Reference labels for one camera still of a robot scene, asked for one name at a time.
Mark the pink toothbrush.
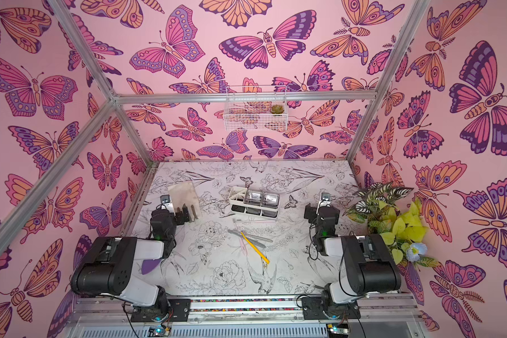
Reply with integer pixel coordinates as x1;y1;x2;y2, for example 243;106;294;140
232;218;276;224
233;218;248;257

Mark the yellow toothbrush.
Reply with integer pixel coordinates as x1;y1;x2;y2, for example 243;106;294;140
240;232;270;265

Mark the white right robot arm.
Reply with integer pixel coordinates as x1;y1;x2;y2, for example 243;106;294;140
304;204;401;318

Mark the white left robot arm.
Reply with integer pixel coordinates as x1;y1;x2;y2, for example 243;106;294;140
70;207;190;322

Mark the grey toothbrush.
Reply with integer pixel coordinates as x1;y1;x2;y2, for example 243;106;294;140
227;229;273;243

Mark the white toothbrush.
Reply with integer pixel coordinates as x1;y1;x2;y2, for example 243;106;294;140
237;232;266;249

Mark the cream toothbrush holder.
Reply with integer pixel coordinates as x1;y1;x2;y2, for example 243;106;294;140
228;187;280;219

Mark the beige green-fingered glove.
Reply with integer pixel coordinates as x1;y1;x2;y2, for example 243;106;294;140
168;181;201;221

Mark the artificial leafy potted plant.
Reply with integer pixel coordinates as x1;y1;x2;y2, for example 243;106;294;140
345;183;439;268

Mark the small succulent plant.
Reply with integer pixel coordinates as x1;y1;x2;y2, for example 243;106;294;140
270;104;285;115

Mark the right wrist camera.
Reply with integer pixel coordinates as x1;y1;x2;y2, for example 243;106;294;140
318;192;332;207

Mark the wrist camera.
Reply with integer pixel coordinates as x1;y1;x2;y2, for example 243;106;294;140
157;194;173;212
318;192;332;207

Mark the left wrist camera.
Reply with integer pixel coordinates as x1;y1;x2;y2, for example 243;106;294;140
157;194;173;212

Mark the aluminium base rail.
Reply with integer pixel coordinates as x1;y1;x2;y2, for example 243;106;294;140
63;293;429;337

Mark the white wire basket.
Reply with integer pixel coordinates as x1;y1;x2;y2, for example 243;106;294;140
221;84;289;132

